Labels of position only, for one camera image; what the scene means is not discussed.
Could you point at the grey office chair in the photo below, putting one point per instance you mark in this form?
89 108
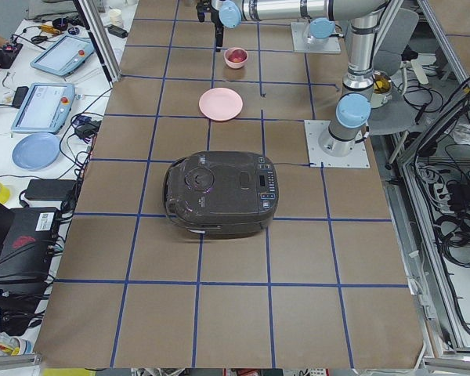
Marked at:
395 116

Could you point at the lower teach pendant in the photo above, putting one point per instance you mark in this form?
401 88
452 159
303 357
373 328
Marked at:
45 108

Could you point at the aluminium frame post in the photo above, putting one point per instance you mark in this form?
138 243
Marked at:
97 34

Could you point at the blue plate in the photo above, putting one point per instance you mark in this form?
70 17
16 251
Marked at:
36 151

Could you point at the upper teach pendant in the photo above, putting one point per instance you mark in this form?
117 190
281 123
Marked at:
65 56

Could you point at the pink bowl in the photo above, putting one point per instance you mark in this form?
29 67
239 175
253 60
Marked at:
233 65

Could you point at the black power brick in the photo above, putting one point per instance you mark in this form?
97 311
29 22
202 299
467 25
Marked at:
49 189

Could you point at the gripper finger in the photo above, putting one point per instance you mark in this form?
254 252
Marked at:
218 37

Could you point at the pink plate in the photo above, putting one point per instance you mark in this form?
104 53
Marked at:
220 104

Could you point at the red apple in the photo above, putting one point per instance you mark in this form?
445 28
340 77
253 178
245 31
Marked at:
237 56

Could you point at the steel pot with fruit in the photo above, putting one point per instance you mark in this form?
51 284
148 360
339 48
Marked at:
382 89

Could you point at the dark grey rice cooker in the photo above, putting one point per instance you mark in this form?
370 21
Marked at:
221 192

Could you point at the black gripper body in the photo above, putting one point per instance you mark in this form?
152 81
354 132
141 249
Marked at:
218 34

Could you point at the teach pendant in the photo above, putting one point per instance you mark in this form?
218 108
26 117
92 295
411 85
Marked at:
45 108
65 56

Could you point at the black computer box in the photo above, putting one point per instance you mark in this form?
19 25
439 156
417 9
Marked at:
28 248

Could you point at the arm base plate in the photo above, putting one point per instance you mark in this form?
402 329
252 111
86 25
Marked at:
324 151
305 42

